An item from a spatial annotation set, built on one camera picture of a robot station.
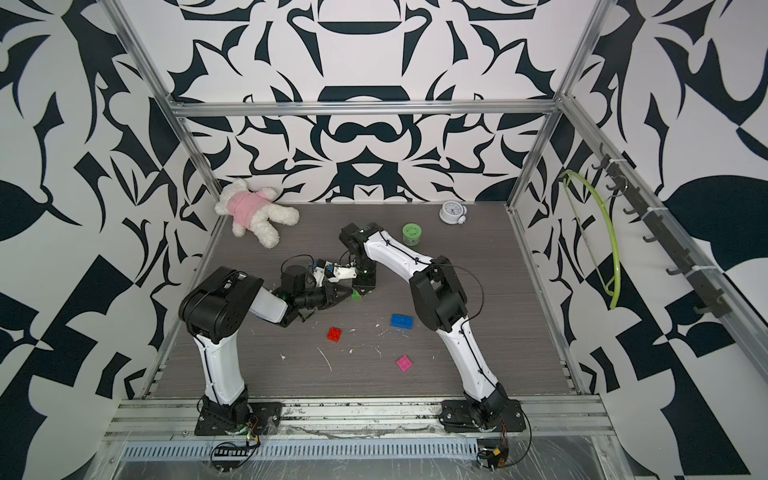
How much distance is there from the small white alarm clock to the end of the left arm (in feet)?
1.54

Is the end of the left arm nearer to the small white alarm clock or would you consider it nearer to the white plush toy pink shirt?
the white plush toy pink shirt

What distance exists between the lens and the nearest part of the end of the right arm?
728mm

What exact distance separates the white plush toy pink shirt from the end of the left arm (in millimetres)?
289

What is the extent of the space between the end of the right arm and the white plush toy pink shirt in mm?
366

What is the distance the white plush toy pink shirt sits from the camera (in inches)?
42.2

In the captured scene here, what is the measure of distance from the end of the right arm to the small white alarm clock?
1.42 ft

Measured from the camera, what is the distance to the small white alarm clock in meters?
1.15
